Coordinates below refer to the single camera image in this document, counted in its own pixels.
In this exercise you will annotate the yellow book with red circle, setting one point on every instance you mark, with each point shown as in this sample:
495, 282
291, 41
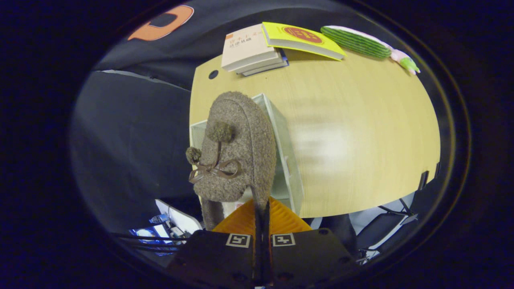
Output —
301, 38

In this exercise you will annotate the clear water bottle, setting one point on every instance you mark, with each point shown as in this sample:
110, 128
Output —
160, 218

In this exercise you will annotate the black backdrop cloth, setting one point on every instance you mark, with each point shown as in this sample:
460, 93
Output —
132, 140

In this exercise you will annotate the beige thick book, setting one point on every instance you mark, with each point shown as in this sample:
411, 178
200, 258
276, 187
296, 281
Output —
245, 48

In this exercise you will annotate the thin book with blue edge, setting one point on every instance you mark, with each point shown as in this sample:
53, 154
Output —
267, 68

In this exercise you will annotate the black chair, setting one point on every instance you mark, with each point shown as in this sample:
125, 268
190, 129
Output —
387, 228

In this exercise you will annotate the black round table grommet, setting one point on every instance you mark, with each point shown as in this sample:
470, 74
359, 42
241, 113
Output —
213, 74

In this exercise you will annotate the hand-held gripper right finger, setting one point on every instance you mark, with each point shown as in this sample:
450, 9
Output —
305, 257

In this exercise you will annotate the thin white book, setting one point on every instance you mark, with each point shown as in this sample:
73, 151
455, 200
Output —
263, 66

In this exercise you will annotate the cream fabric storage box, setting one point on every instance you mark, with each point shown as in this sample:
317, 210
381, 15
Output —
287, 160

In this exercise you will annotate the blue printed picture board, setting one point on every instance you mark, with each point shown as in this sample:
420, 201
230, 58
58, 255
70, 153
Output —
150, 235

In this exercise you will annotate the green striped watermelon cushion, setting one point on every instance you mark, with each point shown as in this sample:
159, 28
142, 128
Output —
357, 42

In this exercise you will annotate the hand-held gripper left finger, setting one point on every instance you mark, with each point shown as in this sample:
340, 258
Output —
225, 261

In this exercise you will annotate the white flat board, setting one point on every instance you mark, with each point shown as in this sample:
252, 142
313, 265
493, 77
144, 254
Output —
180, 216

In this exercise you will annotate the pink and green plush toy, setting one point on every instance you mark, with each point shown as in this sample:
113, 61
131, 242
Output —
406, 62

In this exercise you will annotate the brown fuzzy shoe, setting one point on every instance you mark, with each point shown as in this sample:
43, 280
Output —
241, 148

